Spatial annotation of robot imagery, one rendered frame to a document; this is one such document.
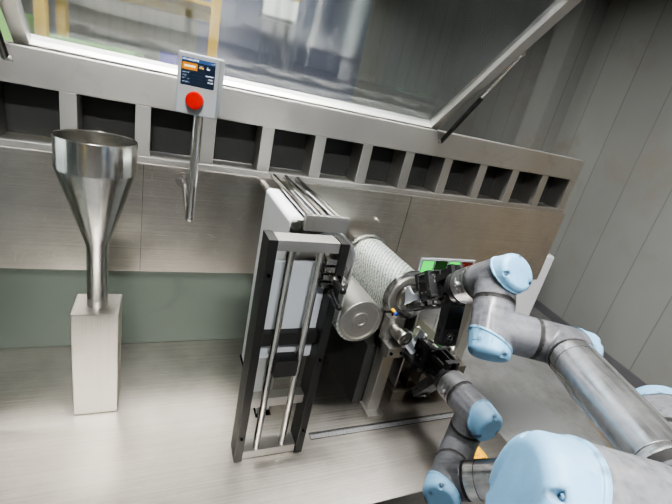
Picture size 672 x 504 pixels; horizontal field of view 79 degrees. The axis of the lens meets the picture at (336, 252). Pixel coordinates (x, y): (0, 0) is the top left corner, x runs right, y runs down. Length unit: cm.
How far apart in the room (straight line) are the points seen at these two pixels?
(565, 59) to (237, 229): 435
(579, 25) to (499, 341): 459
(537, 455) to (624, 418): 22
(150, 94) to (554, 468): 103
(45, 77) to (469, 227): 130
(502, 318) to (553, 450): 38
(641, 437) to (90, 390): 102
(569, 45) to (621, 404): 464
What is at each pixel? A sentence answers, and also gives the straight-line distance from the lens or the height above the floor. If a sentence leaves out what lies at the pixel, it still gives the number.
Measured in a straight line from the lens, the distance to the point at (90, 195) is 87.
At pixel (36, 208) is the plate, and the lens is 120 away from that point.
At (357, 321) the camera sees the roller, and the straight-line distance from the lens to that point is 106.
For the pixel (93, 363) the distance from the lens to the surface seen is 107.
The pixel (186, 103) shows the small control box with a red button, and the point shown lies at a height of 163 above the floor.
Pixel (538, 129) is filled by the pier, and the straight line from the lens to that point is 504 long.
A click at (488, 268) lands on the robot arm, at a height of 146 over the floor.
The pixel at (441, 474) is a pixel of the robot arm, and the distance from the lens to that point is 95.
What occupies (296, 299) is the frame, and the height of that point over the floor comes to 130.
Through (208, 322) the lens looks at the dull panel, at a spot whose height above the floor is 97.
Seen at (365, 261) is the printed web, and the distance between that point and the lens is 117.
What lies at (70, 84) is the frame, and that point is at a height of 159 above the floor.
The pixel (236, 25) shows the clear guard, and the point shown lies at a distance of 102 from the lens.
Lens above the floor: 170
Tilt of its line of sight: 21 degrees down
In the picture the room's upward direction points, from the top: 13 degrees clockwise
